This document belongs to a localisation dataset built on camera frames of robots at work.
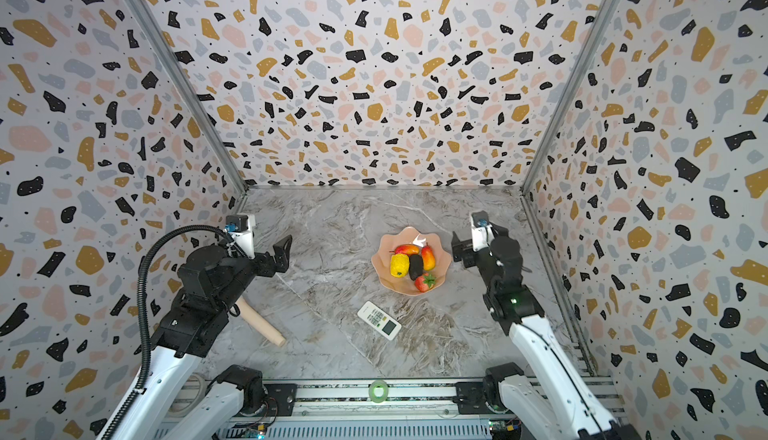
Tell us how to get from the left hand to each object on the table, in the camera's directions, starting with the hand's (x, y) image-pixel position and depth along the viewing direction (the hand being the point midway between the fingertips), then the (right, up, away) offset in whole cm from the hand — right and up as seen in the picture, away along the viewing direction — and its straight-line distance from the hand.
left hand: (268, 231), depth 68 cm
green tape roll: (+26, -41, +7) cm, 50 cm away
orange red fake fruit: (+39, -11, +27) cm, 49 cm away
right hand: (+47, +1, +8) cm, 48 cm away
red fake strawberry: (+37, -16, +20) cm, 45 cm away
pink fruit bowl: (+24, -11, +29) cm, 39 cm away
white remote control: (+24, -27, +18) cm, 40 cm away
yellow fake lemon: (+29, -12, +25) cm, 40 cm away
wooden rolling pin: (-10, -27, +17) cm, 33 cm away
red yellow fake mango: (+32, -8, +30) cm, 44 cm away
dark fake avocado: (+35, -13, +28) cm, 46 cm away
